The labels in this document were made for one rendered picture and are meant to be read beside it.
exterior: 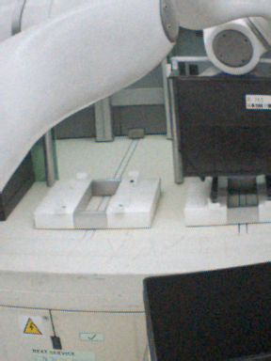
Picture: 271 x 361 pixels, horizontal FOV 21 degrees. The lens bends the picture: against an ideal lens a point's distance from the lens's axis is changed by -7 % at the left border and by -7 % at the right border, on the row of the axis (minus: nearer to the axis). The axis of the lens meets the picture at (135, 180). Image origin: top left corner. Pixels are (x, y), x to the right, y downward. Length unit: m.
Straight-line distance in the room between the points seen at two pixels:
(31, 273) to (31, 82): 0.66
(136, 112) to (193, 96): 0.75
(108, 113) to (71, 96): 1.35
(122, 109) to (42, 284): 0.91
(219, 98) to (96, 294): 0.39
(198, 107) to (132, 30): 0.67
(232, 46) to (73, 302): 0.49
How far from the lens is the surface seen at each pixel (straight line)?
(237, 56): 1.05
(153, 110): 2.01
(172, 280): 0.99
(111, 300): 1.19
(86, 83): 0.62
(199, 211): 1.33
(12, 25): 0.70
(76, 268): 1.20
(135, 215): 1.34
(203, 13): 0.94
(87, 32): 0.61
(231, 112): 1.28
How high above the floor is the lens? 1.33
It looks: 16 degrees down
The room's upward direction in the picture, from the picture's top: 4 degrees counter-clockwise
